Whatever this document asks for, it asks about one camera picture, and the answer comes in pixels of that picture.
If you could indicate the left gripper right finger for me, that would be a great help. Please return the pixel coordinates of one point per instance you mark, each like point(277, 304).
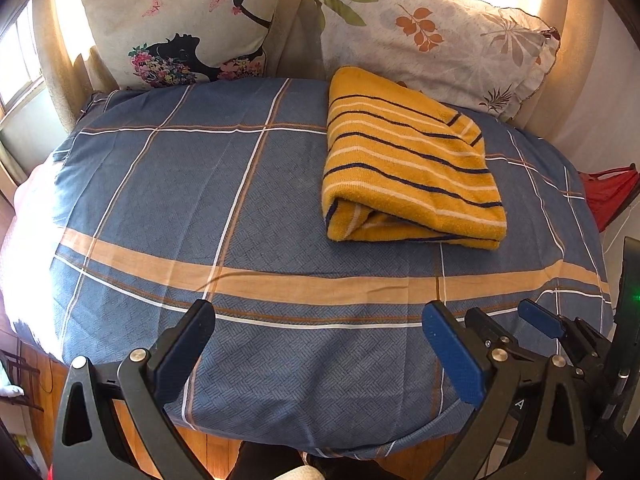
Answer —
point(550, 442)

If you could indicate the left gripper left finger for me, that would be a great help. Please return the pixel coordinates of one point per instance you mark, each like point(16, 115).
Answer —
point(89, 442)

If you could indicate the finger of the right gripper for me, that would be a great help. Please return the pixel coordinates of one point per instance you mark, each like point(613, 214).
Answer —
point(577, 337)
point(502, 346)

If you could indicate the yellow striped knit sweater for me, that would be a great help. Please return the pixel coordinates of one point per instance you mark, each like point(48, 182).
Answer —
point(402, 166)

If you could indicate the red bag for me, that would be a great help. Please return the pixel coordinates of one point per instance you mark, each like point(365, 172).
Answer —
point(610, 192)

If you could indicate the blue plaid bed sheet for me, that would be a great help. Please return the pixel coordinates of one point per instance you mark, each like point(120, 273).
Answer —
point(213, 191)

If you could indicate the leaf print pillow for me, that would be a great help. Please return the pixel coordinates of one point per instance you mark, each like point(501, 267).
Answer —
point(461, 52)

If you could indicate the cushion with woman silhouette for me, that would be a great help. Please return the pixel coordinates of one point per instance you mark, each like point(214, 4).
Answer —
point(162, 43)

